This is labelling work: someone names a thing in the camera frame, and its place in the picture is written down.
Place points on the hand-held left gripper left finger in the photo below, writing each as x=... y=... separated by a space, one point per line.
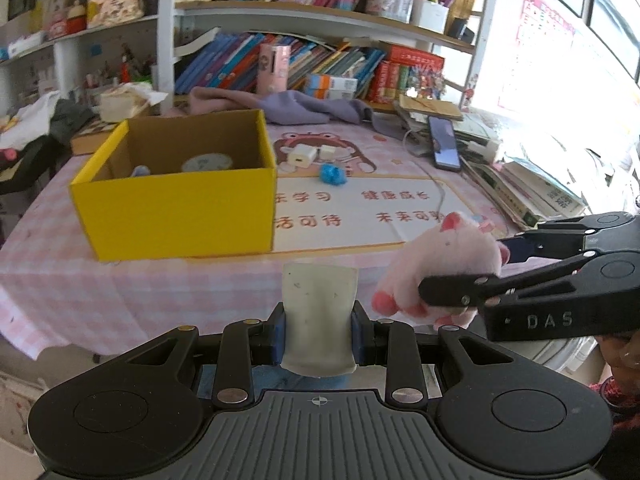
x=277 y=340

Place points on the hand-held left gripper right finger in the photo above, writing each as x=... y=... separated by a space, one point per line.
x=357 y=340

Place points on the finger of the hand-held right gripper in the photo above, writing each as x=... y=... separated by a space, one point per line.
x=520 y=250
x=450 y=290

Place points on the pink plush pig toy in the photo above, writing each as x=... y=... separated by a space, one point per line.
x=450 y=255

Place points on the white soft pouch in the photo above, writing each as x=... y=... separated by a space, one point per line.
x=320 y=320

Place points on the yellow cardboard box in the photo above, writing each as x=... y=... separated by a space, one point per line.
x=175 y=215

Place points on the small white charger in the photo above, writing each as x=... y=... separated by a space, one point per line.
x=329 y=152

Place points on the white charger with port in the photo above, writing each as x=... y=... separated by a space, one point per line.
x=301 y=154

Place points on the yellowish packing tape roll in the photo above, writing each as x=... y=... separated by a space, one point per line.
x=207 y=164

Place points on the white glue bottle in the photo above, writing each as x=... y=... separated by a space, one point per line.
x=141 y=171

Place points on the white round appliance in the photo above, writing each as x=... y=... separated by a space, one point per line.
x=565 y=355

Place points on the pile of books and papers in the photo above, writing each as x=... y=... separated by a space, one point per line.
x=540 y=195

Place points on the black smartphone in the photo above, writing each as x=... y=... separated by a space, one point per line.
x=444 y=142

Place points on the blue fuzzy scrunchie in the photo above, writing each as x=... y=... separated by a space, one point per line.
x=332 y=174

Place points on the brown paper envelope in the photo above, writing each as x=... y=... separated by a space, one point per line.
x=430 y=107

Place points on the colourful acrylic figure stand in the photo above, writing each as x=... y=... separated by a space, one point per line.
x=426 y=84

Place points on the red thick book set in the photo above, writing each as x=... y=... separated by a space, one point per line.
x=395 y=62

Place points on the small black device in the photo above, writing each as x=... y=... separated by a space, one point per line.
x=460 y=30

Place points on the lavender pink cloth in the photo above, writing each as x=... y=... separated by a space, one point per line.
x=300 y=107

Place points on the blue orange white carton stack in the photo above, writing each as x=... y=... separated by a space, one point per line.
x=330 y=87

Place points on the white pen holder box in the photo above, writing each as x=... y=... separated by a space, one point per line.
x=429 y=16

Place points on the white plastic storage box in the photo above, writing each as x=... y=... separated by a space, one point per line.
x=20 y=410

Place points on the brown wooden box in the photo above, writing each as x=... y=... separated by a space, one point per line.
x=92 y=140

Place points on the tall pink box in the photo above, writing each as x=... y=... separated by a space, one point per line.
x=274 y=67

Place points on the row of colourful books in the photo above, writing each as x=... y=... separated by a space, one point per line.
x=225 y=60

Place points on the dark grey garment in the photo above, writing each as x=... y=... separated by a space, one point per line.
x=72 y=122

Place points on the group of pens and bottles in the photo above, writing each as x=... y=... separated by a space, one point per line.
x=120 y=67

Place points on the white bookshelf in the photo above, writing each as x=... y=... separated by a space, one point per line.
x=165 y=35

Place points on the white t-shirt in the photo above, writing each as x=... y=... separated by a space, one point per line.
x=25 y=120

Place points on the red wall poster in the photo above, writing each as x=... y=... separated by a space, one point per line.
x=540 y=45

